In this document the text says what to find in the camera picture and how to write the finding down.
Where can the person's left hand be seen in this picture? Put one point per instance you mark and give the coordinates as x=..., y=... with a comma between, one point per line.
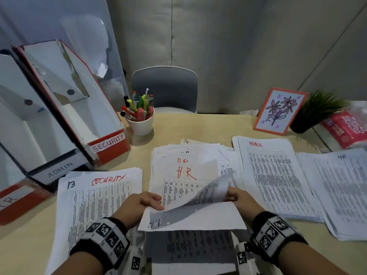
x=134, y=207

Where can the person's right hand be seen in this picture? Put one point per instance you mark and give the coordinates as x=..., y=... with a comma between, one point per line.
x=246, y=204

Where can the admin paper pile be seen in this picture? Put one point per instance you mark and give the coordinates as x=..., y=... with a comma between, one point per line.
x=275, y=180

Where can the security paper pile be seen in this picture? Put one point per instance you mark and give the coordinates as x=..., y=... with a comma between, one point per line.
x=86, y=203

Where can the unsorted paper pile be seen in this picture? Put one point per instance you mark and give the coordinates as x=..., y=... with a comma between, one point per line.
x=172, y=157

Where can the HR paper pile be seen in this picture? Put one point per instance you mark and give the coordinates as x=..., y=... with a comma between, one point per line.
x=341, y=191

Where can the black admin file box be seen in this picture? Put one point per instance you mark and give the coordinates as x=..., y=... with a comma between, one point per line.
x=28, y=140

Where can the black right wristband with markers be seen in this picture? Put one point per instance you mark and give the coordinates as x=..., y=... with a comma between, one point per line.
x=275, y=234

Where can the black wristband with markers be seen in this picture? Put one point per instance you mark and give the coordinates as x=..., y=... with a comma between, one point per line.
x=275, y=234
x=103, y=240

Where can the black left wristband with markers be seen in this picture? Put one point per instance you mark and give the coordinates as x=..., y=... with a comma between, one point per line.
x=103, y=240

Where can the white pen cup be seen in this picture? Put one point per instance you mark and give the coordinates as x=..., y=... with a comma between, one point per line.
x=142, y=127

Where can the small white container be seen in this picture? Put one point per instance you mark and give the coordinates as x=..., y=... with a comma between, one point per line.
x=249, y=112

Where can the green plant in black pot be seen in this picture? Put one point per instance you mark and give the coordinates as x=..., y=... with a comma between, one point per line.
x=301, y=126

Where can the orange framed flower drawing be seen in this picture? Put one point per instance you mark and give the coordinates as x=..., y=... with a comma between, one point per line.
x=279, y=111

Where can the bunch of coloured markers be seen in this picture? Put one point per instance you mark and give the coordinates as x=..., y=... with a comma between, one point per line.
x=139, y=107

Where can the grey chair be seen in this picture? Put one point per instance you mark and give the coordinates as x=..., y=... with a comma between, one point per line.
x=164, y=88

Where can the red white paper towel pack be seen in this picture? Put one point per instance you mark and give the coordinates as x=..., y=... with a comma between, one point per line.
x=344, y=130

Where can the clear plastic bag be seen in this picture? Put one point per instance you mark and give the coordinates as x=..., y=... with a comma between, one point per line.
x=359, y=107

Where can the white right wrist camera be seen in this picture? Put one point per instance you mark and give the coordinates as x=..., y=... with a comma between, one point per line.
x=243, y=259

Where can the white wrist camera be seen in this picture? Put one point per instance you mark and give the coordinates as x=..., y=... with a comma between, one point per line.
x=137, y=263
x=243, y=259

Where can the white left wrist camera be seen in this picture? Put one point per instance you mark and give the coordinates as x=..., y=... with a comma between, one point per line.
x=137, y=263

